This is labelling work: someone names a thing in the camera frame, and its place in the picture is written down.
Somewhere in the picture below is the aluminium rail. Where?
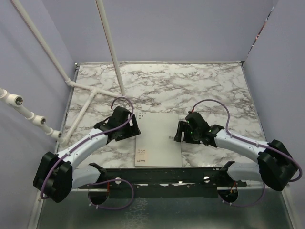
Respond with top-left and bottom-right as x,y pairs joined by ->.
26,167 -> 290,229

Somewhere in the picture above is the white folder black inside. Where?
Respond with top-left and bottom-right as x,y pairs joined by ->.
135,111 -> 182,167

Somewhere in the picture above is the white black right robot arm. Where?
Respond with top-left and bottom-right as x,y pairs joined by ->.
174,112 -> 298,191

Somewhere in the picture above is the white pipe frame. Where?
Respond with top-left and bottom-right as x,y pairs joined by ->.
0,0 -> 128,145

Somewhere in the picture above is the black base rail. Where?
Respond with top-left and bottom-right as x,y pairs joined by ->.
77,167 -> 248,198

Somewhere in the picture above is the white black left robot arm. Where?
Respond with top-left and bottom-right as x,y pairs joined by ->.
33,106 -> 141,203

